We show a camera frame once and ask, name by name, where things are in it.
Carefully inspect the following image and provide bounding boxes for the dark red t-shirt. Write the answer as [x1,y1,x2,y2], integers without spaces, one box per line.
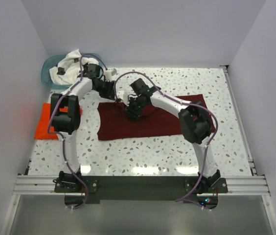
[96,93,213,141]

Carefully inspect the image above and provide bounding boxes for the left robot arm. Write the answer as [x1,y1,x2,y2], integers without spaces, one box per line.
[47,64,117,194]

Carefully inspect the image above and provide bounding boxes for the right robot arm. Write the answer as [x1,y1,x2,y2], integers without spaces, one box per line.
[118,78,221,199]

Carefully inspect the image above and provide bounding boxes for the white t-shirt with black print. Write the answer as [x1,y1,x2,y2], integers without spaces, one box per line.
[49,49,99,86]

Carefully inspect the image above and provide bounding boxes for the teal plastic basket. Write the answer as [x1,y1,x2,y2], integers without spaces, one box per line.
[41,53,106,90]

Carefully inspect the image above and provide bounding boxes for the folded orange t-shirt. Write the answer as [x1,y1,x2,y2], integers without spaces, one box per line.
[34,102,83,141]

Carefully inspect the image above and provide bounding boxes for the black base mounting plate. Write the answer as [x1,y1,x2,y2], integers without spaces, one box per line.
[53,176,229,208]

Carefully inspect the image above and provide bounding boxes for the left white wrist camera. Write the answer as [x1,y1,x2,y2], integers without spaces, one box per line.
[103,69,117,81]

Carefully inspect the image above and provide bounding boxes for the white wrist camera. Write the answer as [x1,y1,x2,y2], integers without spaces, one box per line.
[103,69,117,81]
[115,91,129,106]

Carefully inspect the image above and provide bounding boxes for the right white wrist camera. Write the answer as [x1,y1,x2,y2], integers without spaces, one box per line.
[115,91,129,106]

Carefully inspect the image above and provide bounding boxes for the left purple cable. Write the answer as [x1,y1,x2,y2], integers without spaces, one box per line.
[47,53,108,210]

